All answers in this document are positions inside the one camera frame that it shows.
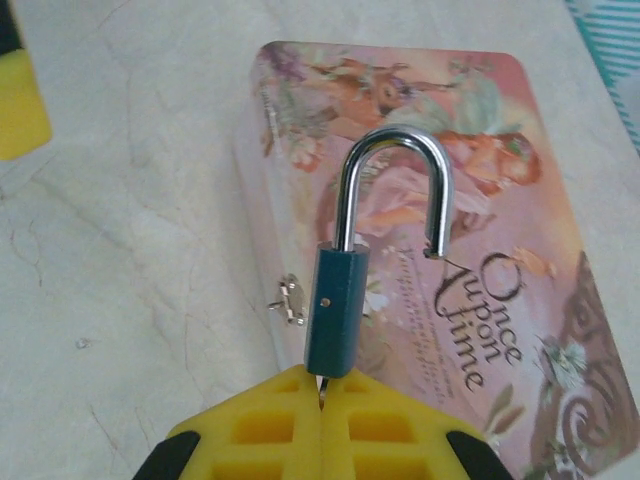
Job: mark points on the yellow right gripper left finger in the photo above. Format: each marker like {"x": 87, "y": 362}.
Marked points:
{"x": 270, "y": 450}

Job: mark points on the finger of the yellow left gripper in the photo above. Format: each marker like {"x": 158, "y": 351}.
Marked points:
{"x": 20, "y": 110}

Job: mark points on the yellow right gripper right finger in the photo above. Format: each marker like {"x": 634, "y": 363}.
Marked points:
{"x": 380, "y": 450}

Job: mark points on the small silver key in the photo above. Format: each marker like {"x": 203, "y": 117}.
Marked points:
{"x": 324, "y": 390}

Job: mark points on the blue padlock with steel shackle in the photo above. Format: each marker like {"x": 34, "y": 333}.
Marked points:
{"x": 332, "y": 310}

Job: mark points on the pink storybook tin box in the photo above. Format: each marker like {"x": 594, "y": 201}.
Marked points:
{"x": 525, "y": 200}

